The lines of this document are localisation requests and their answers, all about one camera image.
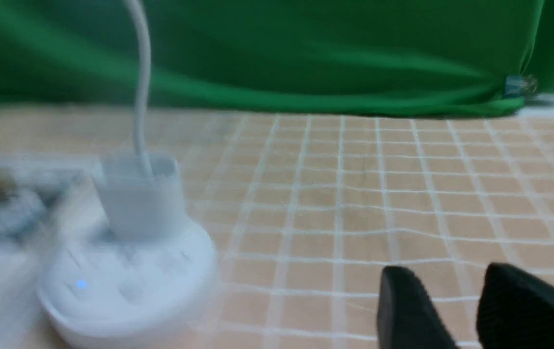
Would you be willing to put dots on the blue metal clip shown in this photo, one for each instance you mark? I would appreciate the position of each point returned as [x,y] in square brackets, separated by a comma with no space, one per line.
[516,86]

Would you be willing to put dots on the green backdrop cloth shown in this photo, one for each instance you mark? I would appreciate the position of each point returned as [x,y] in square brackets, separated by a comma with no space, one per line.
[374,57]

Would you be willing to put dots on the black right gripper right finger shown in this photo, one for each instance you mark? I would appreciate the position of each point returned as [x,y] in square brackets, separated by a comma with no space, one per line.
[515,310]

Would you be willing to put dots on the checkered beige tablecloth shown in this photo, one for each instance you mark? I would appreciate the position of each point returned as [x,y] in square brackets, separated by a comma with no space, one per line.
[305,211]

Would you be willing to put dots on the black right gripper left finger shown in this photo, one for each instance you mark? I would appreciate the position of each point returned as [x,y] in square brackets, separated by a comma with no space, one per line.
[406,316]

